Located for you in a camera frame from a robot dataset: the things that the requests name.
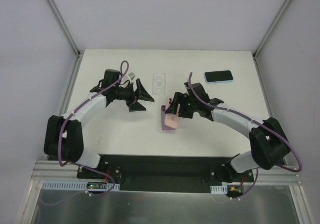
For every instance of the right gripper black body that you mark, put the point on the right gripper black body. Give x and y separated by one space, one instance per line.
182 105

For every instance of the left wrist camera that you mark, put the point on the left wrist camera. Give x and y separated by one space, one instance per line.
131 76

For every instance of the pink phone case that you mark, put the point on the pink phone case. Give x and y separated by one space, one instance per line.
170 120

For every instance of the purple phone black screen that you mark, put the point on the purple phone black screen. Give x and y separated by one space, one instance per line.
165 128

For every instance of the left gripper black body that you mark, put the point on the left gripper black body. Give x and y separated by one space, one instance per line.
133 95

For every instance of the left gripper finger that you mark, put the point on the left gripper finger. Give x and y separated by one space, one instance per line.
135 106
141 93

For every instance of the clear purple phone case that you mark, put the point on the clear purple phone case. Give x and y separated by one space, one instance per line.
159 84

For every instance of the left white cable duct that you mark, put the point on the left white cable duct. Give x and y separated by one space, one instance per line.
79 186

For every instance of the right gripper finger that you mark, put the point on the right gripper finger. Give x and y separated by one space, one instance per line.
185 111
178 99

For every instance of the black phone in blue case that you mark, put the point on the black phone in blue case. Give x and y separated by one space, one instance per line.
218 76

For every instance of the white cable duct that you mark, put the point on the white cable duct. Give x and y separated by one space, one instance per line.
223 189
79 186

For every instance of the left aluminium corner post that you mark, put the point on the left aluminium corner post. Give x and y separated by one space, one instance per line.
63 27

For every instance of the right white cable duct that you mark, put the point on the right white cable duct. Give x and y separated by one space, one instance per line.
223 189

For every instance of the aluminium corner post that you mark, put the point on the aluminium corner post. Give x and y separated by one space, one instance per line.
271 28
63 27

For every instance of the right aluminium corner post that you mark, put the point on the right aluminium corner post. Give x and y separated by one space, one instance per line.
271 28

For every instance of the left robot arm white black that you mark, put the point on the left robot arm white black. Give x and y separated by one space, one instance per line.
64 134

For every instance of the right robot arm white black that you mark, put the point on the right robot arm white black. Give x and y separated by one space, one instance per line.
266 137

